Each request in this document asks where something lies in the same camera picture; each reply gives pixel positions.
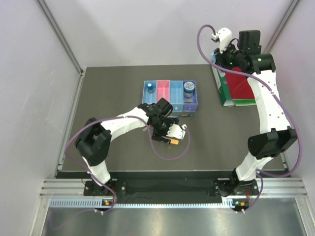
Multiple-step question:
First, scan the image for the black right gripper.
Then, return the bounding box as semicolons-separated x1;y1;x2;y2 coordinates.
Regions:
213;42;244;73

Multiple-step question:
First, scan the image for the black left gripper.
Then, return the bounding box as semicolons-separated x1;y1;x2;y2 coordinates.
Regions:
151;117;179;144

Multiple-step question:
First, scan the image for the blue clear pen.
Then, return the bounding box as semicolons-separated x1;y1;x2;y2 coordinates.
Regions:
169;114;193;118

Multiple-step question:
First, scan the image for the pink orange highlighter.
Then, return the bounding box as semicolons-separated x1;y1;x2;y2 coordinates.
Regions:
163;137;179;145

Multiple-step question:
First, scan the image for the green lever arch binder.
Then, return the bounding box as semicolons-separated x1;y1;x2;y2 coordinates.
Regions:
211;66;256;107

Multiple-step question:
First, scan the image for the blue end drawer bin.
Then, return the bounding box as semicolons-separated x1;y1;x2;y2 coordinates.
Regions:
142;80;157;104

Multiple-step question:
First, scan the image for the red folder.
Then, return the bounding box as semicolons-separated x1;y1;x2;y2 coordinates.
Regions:
225;72;254;100

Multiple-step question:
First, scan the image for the purple plastic drawer bin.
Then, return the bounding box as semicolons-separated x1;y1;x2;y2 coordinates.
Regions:
183;80;198;112

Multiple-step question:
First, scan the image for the pink plastic drawer bin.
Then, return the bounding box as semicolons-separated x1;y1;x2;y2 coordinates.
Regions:
156;80;170;102

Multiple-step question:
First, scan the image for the light blue drawer bin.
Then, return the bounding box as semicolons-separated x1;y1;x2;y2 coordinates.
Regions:
170;81;184;112

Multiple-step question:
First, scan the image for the blue round jar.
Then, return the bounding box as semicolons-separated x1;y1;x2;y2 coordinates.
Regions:
183;81;195;98

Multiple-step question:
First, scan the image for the blue white highlighter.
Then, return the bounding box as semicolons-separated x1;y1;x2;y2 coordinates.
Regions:
211;52;217;63

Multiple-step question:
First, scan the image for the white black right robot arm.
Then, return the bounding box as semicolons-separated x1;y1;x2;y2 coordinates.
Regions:
212;28;297;197

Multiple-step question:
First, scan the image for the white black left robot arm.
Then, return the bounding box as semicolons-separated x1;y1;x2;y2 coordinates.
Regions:
75;98;187;195

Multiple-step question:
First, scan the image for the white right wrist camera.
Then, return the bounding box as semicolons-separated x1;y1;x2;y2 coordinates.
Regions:
212;28;233;54

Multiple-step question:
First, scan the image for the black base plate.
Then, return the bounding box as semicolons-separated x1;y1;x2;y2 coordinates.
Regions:
83;178;259;199

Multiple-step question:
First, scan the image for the grey slotted cable duct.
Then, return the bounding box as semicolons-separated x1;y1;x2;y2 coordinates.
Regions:
49;198;245;209

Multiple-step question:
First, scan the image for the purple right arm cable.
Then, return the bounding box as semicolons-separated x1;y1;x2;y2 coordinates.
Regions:
196;24;305;213

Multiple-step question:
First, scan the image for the aluminium frame rail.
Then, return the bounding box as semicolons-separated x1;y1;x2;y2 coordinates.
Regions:
35;0;84;75

